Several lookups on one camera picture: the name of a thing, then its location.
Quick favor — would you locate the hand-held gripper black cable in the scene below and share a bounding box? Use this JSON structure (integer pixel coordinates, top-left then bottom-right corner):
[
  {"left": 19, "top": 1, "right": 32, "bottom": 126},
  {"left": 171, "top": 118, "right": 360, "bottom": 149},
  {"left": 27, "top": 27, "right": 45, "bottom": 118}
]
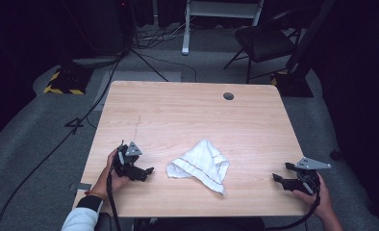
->
[
  {"left": 105, "top": 171, "right": 122, "bottom": 231},
  {"left": 264, "top": 189, "right": 322, "bottom": 231}
]

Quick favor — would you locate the grey tape piece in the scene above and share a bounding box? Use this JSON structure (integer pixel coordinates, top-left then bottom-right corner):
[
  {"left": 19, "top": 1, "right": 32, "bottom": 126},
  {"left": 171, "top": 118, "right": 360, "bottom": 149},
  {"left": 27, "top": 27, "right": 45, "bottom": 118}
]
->
[{"left": 68, "top": 182, "right": 92, "bottom": 193}]

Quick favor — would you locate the black caster wheel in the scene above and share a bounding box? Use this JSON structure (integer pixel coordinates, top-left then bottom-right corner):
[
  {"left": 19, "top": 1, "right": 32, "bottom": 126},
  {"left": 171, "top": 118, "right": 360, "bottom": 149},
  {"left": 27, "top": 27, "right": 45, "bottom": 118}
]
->
[{"left": 329, "top": 148, "right": 342, "bottom": 162}]

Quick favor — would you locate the dark equipment cabinet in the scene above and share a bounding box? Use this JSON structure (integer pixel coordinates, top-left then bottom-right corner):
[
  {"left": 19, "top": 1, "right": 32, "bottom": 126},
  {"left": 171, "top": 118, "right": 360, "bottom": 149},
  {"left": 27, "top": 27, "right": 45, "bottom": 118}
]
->
[{"left": 70, "top": 0, "right": 135, "bottom": 63}]

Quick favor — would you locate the person's dark lap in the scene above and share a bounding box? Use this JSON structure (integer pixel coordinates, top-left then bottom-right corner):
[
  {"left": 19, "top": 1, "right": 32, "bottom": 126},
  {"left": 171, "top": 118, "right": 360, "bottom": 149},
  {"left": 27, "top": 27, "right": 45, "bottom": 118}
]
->
[{"left": 133, "top": 217, "right": 266, "bottom": 231}]

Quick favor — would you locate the long black floor cable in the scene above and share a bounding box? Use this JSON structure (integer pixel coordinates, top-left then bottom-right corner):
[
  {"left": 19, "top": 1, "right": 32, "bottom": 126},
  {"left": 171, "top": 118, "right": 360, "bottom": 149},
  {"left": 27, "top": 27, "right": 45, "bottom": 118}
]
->
[{"left": 0, "top": 59, "right": 123, "bottom": 231}]

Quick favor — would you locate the black yellow striped stand base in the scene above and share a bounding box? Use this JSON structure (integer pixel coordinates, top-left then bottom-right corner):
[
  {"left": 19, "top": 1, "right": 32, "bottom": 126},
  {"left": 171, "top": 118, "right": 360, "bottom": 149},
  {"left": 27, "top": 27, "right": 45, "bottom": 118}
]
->
[{"left": 42, "top": 65, "right": 94, "bottom": 96}]

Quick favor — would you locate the white metal stand frame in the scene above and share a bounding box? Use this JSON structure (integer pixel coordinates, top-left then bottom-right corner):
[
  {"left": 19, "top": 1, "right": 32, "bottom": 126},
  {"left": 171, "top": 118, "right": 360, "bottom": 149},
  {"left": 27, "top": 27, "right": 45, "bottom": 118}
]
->
[{"left": 181, "top": 0, "right": 265, "bottom": 56}]

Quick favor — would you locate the orange bracelet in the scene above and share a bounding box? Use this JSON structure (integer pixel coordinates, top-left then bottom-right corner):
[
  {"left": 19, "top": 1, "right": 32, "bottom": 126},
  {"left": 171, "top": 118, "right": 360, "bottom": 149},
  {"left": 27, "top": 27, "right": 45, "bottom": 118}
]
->
[{"left": 84, "top": 190, "right": 106, "bottom": 200}]

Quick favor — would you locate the thin black floor cable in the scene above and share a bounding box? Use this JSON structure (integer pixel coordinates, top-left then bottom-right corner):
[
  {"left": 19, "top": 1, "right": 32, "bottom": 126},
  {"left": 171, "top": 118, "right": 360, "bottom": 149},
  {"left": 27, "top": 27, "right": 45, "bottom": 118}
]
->
[{"left": 129, "top": 47, "right": 198, "bottom": 83}]

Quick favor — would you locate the bundle of floor cables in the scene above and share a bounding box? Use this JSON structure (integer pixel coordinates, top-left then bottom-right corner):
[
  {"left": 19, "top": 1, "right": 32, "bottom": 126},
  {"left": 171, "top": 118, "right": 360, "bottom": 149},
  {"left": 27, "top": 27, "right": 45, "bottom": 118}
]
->
[{"left": 132, "top": 23, "right": 191, "bottom": 50}]

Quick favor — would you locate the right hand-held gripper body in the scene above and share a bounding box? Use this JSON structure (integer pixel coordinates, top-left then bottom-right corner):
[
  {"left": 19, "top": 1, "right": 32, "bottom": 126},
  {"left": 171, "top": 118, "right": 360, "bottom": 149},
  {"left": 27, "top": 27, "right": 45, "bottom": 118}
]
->
[{"left": 283, "top": 156, "right": 332, "bottom": 196}]

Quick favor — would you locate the right hand-held gripper black cable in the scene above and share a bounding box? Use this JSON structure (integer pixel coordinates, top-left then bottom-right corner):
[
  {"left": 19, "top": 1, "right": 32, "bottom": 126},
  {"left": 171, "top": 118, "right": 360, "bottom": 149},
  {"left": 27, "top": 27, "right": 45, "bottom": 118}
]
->
[{"left": 264, "top": 189, "right": 322, "bottom": 231}]

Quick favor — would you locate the white towel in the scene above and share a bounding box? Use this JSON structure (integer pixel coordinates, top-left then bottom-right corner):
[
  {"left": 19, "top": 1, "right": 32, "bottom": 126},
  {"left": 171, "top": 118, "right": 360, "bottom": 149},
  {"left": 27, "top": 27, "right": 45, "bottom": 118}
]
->
[{"left": 165, "top": 139, "right": 230, "bottom": 195}]

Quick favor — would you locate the black stand with striped base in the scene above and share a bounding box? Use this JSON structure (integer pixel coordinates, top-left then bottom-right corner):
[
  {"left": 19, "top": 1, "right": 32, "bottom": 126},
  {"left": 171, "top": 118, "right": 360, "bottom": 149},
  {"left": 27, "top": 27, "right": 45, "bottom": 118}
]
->
[{"left": 269, "top": 0, "right": 337, "bottom": 98}]

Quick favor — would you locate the left hand-held gripper black cable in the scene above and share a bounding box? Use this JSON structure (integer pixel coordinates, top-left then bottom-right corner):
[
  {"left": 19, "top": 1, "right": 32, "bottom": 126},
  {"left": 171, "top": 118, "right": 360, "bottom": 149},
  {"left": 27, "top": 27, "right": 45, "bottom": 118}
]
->
[{"left": 105, "top": 171, "right": 122, "bottom": 231}]

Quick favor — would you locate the person's left hand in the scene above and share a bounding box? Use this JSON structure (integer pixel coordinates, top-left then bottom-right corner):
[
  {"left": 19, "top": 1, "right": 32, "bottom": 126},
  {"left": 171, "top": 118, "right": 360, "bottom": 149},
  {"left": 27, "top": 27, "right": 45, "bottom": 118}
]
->
[{"left": 90, "top": 148, "right": 131, "bottom": 200}]

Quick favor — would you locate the black folding chair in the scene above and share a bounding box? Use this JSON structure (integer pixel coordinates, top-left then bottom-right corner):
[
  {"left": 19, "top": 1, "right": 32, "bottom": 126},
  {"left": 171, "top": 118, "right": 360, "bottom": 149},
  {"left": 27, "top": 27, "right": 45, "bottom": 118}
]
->
[{"left": 223, "top": 9, "right": 304, "bottom": 85}]

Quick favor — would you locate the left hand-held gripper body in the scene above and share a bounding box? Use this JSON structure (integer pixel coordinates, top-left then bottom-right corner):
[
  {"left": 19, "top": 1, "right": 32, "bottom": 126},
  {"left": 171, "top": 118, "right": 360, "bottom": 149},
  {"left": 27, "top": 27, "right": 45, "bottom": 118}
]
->
[{"left": 113, "top": 141, "right": 147, "bottom": 182}]

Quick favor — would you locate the person's right hand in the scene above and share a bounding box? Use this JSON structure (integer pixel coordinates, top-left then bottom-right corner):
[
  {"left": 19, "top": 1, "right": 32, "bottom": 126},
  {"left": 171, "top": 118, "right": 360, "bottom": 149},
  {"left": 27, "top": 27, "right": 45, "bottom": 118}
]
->
[{"left": 292, "top": 172, "right": 335, "bottom": 220}]

